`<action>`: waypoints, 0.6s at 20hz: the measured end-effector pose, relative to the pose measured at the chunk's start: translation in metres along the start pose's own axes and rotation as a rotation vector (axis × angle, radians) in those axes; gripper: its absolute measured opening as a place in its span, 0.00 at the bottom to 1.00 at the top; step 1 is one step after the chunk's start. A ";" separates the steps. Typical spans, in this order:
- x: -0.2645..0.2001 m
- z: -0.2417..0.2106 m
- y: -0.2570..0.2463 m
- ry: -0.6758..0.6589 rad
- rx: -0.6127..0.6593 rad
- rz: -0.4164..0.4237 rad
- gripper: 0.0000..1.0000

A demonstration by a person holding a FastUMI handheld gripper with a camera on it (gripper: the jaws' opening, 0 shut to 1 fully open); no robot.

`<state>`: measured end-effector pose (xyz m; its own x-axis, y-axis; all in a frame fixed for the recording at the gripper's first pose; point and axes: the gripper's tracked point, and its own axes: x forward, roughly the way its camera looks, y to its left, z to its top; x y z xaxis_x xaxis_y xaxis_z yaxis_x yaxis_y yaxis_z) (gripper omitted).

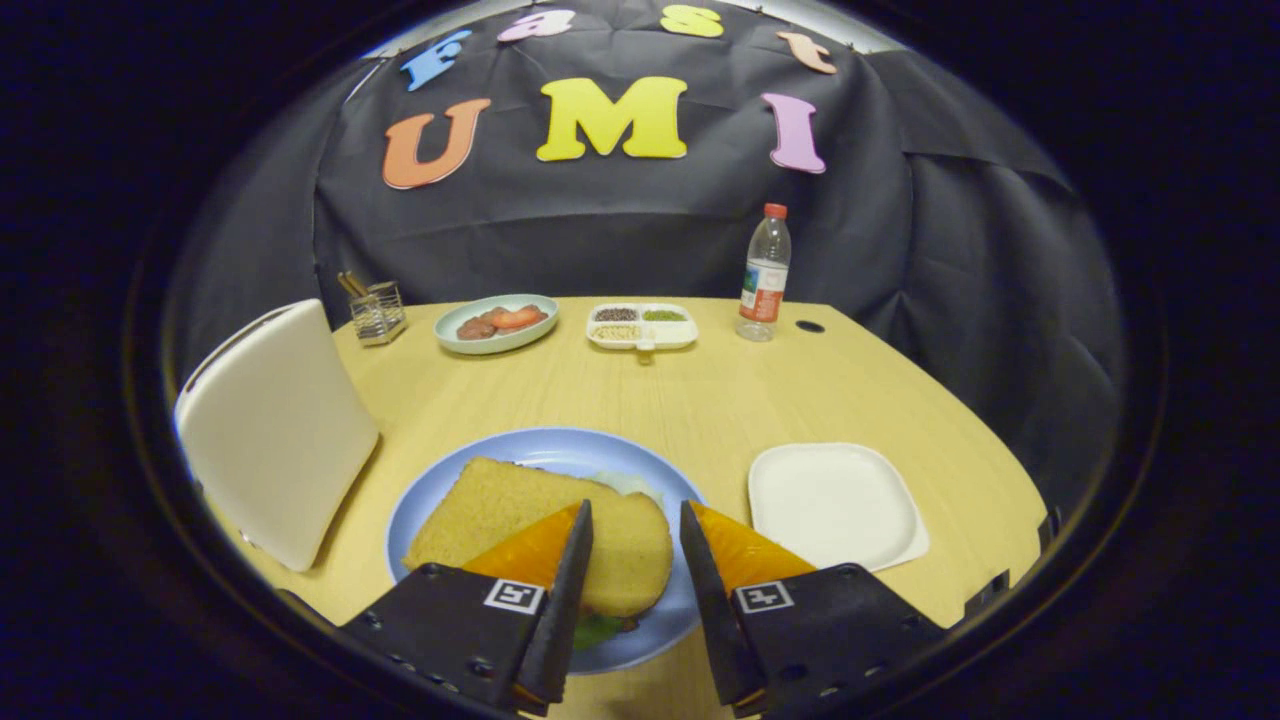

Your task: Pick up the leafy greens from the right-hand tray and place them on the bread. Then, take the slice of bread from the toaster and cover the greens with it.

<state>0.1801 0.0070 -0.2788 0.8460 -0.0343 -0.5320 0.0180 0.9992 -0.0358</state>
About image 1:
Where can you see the blue round plate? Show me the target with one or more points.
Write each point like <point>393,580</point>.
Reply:
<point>440,480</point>

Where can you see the white square plate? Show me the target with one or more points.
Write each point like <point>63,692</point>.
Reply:
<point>835,500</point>

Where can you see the beige seeds portion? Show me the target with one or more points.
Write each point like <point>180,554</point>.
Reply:
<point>617,332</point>

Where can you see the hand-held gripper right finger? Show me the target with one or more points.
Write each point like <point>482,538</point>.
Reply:
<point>705,600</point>

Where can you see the green lettuce leaf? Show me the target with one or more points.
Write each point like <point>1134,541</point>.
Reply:
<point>598,632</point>

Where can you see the black backdrop cloth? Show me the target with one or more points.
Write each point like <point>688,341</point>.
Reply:
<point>620,230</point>

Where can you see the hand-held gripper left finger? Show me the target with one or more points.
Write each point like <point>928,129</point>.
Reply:
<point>568,600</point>

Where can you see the white divided tray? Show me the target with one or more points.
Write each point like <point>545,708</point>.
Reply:
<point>675,333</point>

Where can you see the brown meat slice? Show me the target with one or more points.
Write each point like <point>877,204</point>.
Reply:
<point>474,328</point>

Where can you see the red tomato slice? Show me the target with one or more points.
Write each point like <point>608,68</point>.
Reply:
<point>518,318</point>

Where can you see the thick brown bread slice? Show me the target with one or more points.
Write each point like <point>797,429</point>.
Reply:
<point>520,510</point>

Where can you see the brown wooden chopsticks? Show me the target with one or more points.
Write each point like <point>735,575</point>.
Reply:
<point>352,284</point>

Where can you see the white toaster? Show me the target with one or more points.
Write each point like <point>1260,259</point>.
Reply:
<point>280,440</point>

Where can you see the pale green round plate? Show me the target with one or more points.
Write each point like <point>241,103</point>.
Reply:
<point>500,343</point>

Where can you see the green seeds portion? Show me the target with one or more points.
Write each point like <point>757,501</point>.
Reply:
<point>664,315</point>

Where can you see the clear bottle with red cap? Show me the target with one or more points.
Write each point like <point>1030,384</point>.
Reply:
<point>765,290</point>

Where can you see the dark brown seeds portion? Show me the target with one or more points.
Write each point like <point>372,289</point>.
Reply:
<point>616,314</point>

